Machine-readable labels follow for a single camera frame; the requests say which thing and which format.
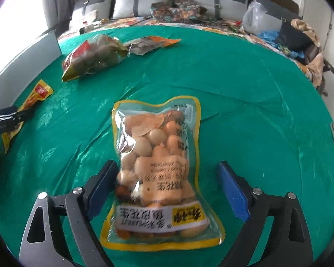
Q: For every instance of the clear plastic bag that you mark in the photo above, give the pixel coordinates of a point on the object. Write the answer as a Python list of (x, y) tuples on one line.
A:
[(254, 18)]

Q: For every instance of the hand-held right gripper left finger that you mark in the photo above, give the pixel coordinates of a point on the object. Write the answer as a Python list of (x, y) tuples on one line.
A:
[(101, 189)]

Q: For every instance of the dark floral folded quilt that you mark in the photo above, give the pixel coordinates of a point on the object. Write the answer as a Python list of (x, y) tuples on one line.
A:
[(183, 11)]

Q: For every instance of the green patterned cloth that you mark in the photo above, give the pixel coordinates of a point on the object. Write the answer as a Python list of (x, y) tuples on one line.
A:
[(239, 103)]

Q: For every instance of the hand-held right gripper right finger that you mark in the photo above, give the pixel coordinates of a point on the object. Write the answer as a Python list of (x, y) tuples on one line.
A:
[(233, 190)]

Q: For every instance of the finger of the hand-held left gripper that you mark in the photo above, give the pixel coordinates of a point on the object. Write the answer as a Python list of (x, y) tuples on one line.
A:
[(22, 115)]

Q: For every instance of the yellow-bordered peanut packet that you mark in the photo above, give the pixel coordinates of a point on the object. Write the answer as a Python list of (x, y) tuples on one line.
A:
[(158, 158)]

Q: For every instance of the blue cloth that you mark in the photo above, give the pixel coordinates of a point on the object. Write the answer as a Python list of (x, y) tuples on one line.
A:
[(270, 37)]

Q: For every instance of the patterned bed sheet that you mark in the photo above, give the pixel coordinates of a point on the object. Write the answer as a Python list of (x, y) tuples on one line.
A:
[(128, 23)]

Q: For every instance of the grey curtain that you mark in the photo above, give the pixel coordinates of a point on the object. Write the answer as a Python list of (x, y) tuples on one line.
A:
[(58, 0)]

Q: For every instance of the orange-edged dark snack packet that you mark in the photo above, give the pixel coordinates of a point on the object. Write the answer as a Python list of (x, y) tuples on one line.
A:
[(147, 44)]

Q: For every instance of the black bag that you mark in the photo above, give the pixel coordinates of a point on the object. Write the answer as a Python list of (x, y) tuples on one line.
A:
[(292, 36)]

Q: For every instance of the gold patterned cloth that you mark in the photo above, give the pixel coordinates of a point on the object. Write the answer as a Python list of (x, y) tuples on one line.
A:
[(311, 64)]

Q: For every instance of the dark brown chair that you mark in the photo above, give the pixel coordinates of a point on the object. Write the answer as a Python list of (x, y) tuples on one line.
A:
[(323, 61)]

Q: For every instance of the long yellow snack packet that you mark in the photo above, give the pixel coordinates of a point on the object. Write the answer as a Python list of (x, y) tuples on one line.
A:
[(30, 100)]

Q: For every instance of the tall grey board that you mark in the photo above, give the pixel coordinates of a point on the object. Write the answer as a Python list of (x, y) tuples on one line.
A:
[(30, 58)]

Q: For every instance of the large bag with red label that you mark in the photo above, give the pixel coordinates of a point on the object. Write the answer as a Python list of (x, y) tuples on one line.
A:
[(93, 57)]

